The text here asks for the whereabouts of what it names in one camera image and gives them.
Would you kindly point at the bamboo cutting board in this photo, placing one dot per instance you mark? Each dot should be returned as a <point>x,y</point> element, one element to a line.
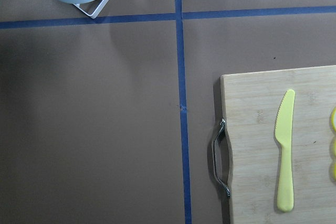
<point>250,106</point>

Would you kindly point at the yellow plastic knife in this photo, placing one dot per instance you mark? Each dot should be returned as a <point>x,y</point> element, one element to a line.
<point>283,135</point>

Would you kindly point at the lemon slice top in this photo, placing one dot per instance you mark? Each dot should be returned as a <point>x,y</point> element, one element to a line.
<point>333,119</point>

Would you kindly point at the lemon slice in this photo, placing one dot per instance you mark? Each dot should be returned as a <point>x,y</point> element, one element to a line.
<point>334,171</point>
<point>333,119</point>

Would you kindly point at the lemon slice bottom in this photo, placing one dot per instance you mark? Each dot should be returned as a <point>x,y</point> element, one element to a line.
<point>334,171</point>

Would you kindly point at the white wire cup rack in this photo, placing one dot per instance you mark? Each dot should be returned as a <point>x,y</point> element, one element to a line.
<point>92,9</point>

